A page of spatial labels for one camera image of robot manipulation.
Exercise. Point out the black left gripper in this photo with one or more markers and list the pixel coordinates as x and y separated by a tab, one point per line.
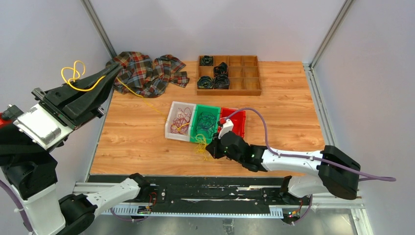
78	106

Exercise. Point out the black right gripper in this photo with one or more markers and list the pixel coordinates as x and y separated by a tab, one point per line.
213	148

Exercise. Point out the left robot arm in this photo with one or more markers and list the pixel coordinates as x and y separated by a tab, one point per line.
27	139

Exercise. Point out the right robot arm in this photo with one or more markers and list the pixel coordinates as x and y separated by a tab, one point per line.
329	170

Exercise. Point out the green plastic bin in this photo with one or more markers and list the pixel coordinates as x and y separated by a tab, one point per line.
205	123

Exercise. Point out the red plastic bin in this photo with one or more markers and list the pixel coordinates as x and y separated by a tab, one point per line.
239	120

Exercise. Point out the white plastic bin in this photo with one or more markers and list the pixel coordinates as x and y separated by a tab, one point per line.
179	121

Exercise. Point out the rolled dark tie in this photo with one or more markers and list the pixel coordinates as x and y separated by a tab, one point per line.
221	82
221	69
205	83
206	60

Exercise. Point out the plaid cloth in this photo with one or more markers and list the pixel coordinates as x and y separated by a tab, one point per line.
148	77

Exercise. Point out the wooden compartment tray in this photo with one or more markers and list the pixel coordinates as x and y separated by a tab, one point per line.
244	75

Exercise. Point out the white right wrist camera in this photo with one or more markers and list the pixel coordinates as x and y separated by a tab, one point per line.
226	126

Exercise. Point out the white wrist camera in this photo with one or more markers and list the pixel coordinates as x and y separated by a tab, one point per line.
226	126
42	127

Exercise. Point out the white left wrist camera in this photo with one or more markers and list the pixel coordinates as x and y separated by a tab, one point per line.
42	127

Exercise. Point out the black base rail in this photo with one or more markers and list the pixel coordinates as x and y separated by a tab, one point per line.
223	197

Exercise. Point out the aluminium frame profile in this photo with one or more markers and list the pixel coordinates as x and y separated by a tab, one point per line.
328	215

